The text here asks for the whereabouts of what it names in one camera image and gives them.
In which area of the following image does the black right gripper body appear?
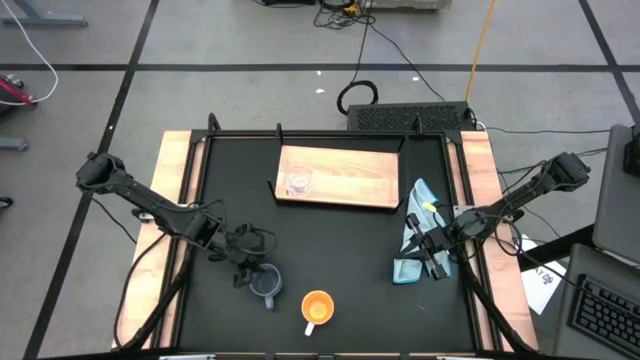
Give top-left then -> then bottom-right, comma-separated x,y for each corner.
406,212 -> 456,281

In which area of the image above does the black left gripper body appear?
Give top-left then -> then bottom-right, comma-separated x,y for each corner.
214,224 -> 269,271

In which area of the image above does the grey mug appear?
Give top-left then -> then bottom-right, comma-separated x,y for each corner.
248,263 -> 284,312

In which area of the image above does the orange and white mug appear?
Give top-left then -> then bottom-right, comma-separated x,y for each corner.
300,290 -> 336,338

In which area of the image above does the small clear glass cup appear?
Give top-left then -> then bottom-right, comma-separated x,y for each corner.
285,167 -> 315,198

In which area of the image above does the light blue cloth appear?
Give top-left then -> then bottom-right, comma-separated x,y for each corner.
392,178 -> 453,286

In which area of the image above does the white paper sheet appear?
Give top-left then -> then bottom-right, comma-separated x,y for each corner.
514,238 -> 569,316

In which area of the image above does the black desk leg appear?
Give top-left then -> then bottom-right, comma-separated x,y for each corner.
517,224 -> 597,272

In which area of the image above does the black perforated computer case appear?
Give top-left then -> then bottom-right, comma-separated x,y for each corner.
346,101 -> 477,134

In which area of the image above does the grey desk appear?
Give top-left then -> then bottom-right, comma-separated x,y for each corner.
552,243 -> 640,360

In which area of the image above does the grey computer monitor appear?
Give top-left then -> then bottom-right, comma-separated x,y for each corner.
592,124 -> 640,267

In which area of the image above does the black keyboard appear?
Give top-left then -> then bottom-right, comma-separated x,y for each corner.
568,273 -> 640,359

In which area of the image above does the grey box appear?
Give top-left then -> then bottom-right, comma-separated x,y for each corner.
367,0 -> 453,11

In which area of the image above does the grey metal foot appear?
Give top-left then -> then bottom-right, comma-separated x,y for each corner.
0,135 -> 30,153

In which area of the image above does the red cart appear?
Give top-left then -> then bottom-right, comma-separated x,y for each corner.
0,74 -> 39,109

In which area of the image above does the grey metal floor stand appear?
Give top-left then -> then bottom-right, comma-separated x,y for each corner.
0,0 -> 90,29

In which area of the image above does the wooden shelf with black frame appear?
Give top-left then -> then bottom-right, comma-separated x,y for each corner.
267,123 -> 407,214

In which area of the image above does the black metal rig frame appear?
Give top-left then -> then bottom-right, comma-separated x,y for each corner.
112,112 -> 540,360

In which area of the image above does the black coiled cable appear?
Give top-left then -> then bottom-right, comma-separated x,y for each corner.
336,14 -> 380,117

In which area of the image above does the thin black floor cable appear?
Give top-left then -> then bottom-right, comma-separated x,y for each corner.
368,23 -> 447,104

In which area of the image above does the yellow cable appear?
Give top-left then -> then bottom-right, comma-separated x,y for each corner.
464,0 -> 497,104

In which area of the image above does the tangle of black cables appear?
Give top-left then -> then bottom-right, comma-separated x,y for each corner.
312,0 -> 377,30

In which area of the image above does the white cable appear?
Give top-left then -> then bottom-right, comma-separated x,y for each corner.
0,0 -> 60,107

